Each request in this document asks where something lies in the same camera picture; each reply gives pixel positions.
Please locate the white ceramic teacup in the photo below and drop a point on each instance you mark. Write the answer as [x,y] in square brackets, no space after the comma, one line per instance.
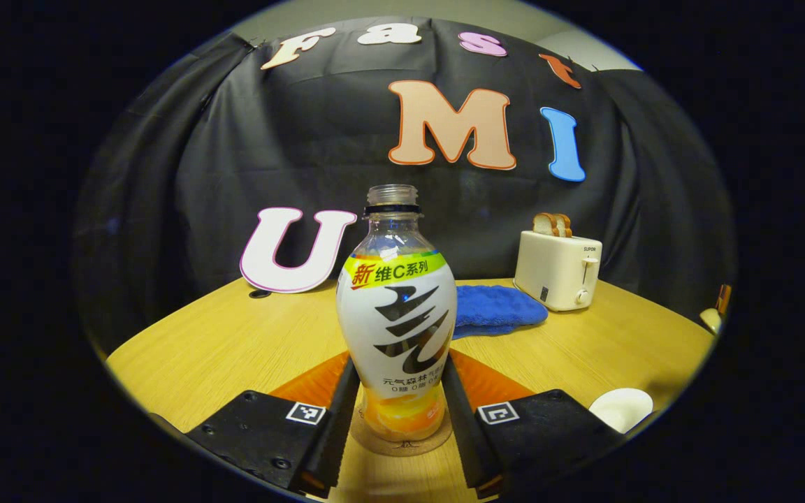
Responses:
[619,409]

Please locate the clear water bottle white label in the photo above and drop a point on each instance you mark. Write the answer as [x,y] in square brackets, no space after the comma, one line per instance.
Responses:
[395,321]

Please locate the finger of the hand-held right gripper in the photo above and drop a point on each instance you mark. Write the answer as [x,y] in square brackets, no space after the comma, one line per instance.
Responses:
[724,299]

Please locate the round wooden coaster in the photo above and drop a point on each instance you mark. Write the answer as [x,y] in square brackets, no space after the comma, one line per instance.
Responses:
[402,448]

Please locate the toast slice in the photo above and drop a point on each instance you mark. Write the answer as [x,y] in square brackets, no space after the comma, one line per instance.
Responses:
[544,225]
[565,226]

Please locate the blue towel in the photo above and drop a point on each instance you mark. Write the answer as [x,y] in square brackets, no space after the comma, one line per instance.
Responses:
[497,311]

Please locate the black backdrop cloth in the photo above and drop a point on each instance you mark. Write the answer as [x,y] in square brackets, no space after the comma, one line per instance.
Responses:
[200,175]

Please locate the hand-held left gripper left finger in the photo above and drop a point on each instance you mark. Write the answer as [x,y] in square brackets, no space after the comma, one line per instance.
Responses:
[336,433]

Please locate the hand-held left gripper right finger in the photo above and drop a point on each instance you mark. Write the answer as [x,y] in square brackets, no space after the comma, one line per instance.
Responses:
[465,433]

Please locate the cream toaster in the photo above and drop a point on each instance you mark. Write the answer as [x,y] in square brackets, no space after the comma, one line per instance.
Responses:
[556,272]

